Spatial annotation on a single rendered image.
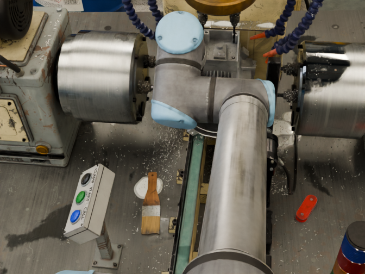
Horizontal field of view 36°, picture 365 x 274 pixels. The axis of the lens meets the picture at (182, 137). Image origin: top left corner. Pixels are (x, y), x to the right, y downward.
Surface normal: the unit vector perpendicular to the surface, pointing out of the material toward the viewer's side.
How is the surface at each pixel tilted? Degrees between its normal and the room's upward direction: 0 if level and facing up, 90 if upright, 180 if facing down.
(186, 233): 0
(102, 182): 50
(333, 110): 69
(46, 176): 0
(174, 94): 31
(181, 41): 25
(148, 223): 2
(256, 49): 90
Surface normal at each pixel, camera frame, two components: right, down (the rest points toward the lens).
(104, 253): -0.12, 0.76
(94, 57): -0.09, -0.27
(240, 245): 0.24, -0.82
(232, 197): -0.02, -0.87
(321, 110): -0.13, 0.48
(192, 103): -0.13, 0.24
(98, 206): 0.73, -0.36
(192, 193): -0.04, -0.65
